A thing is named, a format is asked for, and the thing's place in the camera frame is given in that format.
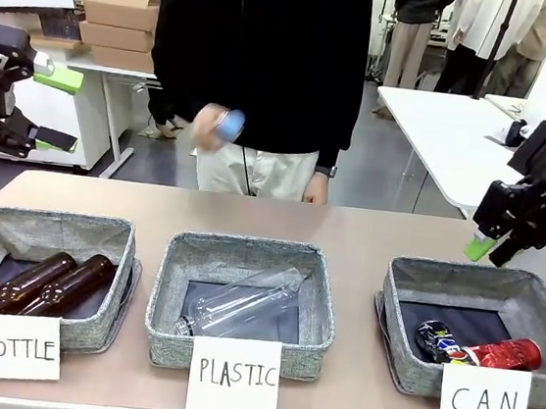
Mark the clear plastic bottle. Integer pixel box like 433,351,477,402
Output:
174,254,309,349

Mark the small black device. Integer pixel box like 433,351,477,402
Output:
503,117,530,148

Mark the open brown cardboard box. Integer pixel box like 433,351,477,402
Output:
79,0,163,33

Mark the grey fabric basket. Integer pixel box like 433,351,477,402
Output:
364,253,546,409
139,225,346,386
0,204,149,366

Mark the crushed dark can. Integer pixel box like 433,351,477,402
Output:
411,318,476,368

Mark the person in white shirt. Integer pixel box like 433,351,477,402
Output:
432,0,521,102

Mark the wooden shelf board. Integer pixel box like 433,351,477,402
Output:
26,31,91,54

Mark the black tripod pole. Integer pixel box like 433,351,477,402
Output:
471,0,521,104

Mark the purple plastic crate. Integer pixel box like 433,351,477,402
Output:
37,9,86,41

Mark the red soda can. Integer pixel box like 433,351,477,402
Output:
460,330,546,376

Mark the white table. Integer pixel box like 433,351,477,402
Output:
363,83,535,227

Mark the person in tan clothes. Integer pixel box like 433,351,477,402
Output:
484,0,546,103

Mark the white PLASTIC paper label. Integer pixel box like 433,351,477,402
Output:
183,332,286,409

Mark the white desk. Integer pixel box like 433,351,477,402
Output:
53,58,165,184

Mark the white BOTTLE paper label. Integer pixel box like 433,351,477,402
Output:
0,311,68,387

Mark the person's right hand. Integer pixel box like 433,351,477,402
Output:
188,100,239,155

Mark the brown glass bottle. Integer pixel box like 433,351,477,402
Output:
18,244,120,326
0,244,78,325

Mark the person in black sweater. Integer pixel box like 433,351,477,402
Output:
135,0,375,209

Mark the person in beige trousers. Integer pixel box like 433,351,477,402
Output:
382,0,462,95

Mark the white CAN paper label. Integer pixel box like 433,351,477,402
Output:
437,361,533,409

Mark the flat brown cardboard box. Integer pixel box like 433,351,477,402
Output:
76,19,157,54
86,42,158,75

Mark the person's left hand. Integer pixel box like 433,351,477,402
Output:
301,170,332,207

